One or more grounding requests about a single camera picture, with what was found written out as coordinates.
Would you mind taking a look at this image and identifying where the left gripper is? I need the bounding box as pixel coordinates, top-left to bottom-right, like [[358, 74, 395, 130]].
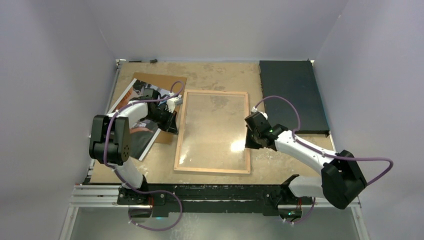
[[144, 107, 179, 135]]

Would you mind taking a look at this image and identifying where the printed photo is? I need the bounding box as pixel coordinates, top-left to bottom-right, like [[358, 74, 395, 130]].
[[106, 79, 172, 161]]

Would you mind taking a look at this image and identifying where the picture frame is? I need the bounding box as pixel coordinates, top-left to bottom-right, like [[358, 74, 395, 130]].
[[173, 89, 252, 175]]

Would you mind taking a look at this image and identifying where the brown backing board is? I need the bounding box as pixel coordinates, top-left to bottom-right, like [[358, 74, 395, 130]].
[[132, 72, 187, 145]]

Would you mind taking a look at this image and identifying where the clear acrylic sheet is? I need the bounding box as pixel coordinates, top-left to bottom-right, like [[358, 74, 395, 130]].
[[178, 93, 249, 170]]

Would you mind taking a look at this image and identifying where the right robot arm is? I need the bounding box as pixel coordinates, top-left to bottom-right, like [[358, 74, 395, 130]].
[[244, 112, 368, 210]]

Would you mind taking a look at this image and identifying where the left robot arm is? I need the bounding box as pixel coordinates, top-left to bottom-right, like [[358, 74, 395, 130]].
[[88, 88, 181, 205]]

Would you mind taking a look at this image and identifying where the black mounting plate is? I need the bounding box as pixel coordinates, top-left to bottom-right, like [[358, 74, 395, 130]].
[[117, 183, 312, 217]]

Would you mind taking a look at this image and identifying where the black foam mat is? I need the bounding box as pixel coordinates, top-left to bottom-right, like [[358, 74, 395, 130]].
[[259, 60, 330, 135]]

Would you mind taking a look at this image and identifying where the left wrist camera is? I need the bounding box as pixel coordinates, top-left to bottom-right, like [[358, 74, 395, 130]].
[[166, 96, 183, 113]]

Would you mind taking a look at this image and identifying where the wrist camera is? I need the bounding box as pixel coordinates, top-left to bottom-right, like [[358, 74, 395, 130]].
[[250, 106, 268, 119], [166, 96, 183, 113]]

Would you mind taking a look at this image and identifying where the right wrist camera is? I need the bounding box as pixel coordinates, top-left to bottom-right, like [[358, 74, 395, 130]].
[[250, 106, 268, 119]]

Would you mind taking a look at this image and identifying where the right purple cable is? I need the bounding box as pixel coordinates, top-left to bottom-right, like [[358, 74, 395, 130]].
[[251, 95, 395, 226]]

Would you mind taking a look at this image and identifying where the purple cable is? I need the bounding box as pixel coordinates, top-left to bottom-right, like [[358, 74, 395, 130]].
[[251, 95, 395, 226], [102, 81, 184, 232]]

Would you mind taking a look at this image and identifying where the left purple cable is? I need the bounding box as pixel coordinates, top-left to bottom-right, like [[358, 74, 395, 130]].
[[102, 81, 184, 232]]

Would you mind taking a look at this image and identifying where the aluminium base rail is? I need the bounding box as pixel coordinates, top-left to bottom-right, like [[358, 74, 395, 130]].
[[68, 184, 361, 209]]

